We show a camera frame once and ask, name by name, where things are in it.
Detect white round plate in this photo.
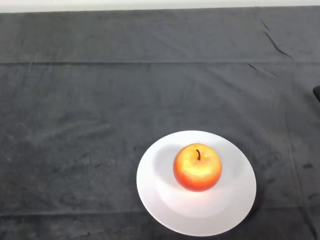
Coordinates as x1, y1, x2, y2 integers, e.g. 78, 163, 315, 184
136, 129, 258, 237

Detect red yellow apple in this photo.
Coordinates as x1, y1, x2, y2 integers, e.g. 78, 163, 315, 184
172, 143, 223, 193

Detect black table cloth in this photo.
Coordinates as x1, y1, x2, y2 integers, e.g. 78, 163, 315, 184
0, 6, 320, 240

